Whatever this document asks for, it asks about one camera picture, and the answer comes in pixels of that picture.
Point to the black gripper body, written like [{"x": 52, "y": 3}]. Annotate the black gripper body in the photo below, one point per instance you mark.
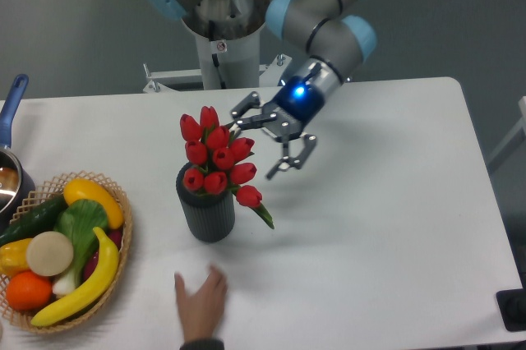
[{"x": 295, "y": 105}]

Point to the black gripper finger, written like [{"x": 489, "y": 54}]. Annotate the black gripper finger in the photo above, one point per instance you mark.
[
  {"x": 248, "y": 114},
  {"x": 288, "y": 161}
]

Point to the red tulip bouquet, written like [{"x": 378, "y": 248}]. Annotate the red tulip bouquet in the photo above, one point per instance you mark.
[{"x": 217, "y": 169}]

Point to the dark sleeve forearm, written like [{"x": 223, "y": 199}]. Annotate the dark sleeve forearm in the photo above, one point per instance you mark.
[{"x": 203, "y": 344}]

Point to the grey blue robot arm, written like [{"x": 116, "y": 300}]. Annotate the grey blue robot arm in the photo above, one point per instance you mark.
[{"x": 334, "y": 42}]

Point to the dark grey ribbed vase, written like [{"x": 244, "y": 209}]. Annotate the dark grey ribbed vase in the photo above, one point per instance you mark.
[{"x": 209, "y": 218}]

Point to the person's hand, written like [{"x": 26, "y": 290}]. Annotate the person's hand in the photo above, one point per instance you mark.
[{"x": 200, "y": 313}]

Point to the dark red vegetable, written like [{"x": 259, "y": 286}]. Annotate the dark red vegetable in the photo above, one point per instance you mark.
[{"x": 116, "y": 237}]

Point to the yellow squash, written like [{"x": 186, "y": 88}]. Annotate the yellow squash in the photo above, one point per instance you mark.
[{"x": 80, "y": 189}]

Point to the green bok choy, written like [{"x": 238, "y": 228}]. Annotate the green bok choy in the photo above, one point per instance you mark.
[{"x": 77, "y": 223}]

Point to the yellow banana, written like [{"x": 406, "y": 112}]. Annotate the yellow banana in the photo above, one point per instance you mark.
[{"x": 87, "y": 293}]

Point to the dark green cucumber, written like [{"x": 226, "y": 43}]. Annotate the dark green cucumber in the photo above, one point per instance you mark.
[{"x": 41, "y": 218}]

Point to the beige round disc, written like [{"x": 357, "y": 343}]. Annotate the beige round disc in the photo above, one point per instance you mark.
[{"x": 49, "y": 253}]

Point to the yellow bell pepper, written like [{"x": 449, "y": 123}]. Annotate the yellow bell pepper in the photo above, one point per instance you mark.
[{"x": 13, "y": 257}]

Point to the black device at edge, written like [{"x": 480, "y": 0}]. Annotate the black device at edge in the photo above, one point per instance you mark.
[{"x": 512, "y": 308}]

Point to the orange fruit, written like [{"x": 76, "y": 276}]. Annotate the orange fruit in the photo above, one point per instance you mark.
[{"x": 28, "y": 291}]

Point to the white frame at right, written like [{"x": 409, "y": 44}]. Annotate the white frame at right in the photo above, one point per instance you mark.
[{"x": 509, "y": 143}]

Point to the blue handled saucepan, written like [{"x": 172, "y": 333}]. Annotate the blue handled saucepan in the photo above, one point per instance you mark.
[{"x": 16, "y": 183}]

